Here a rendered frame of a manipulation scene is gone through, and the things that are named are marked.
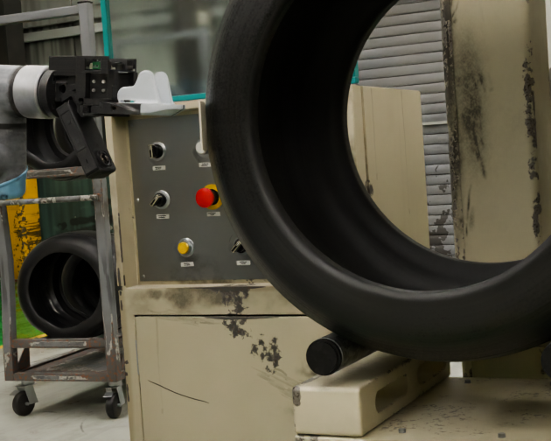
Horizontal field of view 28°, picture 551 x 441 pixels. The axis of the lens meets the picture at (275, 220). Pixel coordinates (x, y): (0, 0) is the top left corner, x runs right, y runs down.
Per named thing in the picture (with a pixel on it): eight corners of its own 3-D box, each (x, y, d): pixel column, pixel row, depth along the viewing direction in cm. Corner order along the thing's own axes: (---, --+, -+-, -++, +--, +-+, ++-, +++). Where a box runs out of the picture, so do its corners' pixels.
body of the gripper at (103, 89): (110, 56, 146) (38, 54, 151) (109, 121, 147) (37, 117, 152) (142, 59, 153) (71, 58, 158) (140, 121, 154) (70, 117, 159)
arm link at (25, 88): (12, 117, 154) (48, 118, 161) (38, 119, 152) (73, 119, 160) (12, 64, 153) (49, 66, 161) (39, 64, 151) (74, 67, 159)
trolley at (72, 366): (138, 365, 648) (113, 37, 638) (236, 365, 625) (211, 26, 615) (3, 419, 525) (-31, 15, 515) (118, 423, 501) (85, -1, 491)
